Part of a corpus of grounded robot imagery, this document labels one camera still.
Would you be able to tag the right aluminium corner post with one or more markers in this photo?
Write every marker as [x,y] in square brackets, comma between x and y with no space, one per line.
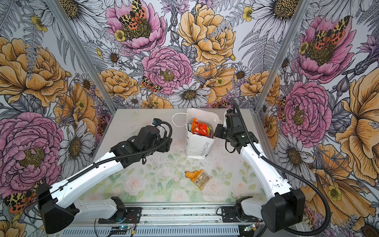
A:
[294,26]

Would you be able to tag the left aluminium corner post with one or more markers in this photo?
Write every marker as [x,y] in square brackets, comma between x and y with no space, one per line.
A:
[75,41]

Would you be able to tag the small orange candy packet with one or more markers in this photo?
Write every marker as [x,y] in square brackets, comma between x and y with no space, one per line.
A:
[193,175]

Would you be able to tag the white slotted cable duct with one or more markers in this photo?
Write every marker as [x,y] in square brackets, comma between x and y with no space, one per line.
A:
[155,231]

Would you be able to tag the small red snack packet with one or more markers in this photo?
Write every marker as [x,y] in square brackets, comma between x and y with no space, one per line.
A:
[205,130]

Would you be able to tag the green circuit board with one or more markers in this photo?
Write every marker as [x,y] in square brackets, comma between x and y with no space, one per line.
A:
[123,230]

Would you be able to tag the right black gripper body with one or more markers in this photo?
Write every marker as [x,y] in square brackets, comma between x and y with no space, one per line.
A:
[223,132]

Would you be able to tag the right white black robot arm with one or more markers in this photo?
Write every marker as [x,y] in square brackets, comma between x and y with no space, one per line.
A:
[285,205]

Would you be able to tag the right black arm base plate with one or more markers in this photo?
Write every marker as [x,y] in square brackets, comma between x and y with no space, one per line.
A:
[231,214]

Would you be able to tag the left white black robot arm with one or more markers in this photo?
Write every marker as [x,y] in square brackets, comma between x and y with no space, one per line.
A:
[59,205]

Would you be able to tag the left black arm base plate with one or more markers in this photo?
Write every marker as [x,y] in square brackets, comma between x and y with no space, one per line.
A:
[128,215]

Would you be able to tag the orange Fox's fruits candy bag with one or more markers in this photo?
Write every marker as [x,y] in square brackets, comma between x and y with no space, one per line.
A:
[194,129]

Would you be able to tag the small clear cracker packet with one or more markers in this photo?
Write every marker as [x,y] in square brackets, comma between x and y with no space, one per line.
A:
[201,180]

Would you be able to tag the aluminium frame rail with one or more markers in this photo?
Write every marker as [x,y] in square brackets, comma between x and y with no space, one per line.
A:
[152,213]

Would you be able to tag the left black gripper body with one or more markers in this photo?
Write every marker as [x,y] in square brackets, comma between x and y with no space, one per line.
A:
[163,146]

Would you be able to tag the aluminium corner post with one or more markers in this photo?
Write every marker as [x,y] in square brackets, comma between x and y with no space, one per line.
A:
[294,26]
[75,41]

